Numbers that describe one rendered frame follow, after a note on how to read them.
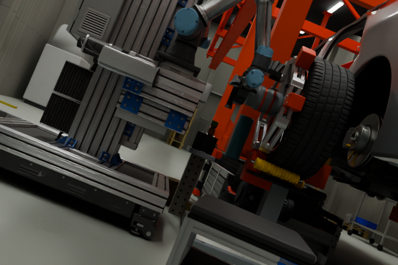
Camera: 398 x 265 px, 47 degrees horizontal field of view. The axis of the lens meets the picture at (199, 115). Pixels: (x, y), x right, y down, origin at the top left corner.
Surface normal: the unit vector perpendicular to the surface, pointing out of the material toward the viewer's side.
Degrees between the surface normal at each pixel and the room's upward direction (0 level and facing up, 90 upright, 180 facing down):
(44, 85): 90
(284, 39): 90
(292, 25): 90
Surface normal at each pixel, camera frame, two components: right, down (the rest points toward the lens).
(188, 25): -0.22, -0.04
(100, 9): 0.07, -0.04
